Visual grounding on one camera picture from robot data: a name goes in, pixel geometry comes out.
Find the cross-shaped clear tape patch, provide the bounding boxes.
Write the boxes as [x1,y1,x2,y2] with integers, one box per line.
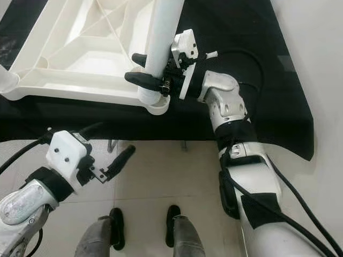
[0,37,20,68]

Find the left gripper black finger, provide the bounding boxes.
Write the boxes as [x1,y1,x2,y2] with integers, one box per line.
[78,122,105,137]
[105,145,136,180]

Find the black tablecloth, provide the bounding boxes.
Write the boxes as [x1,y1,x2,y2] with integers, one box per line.
[0,0,316,161]

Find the grey tape piece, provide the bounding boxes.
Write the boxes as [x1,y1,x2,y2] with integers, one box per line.
[281,54,299,73]

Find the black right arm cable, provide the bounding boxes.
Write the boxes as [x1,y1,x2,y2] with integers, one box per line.
[198,48,343,257]

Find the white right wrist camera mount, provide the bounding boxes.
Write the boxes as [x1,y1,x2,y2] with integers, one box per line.
[170,29,199,100]

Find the white plastic table leg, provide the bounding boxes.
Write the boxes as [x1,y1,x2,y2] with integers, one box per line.
[0,70,19,93]
[137,0,185,105]

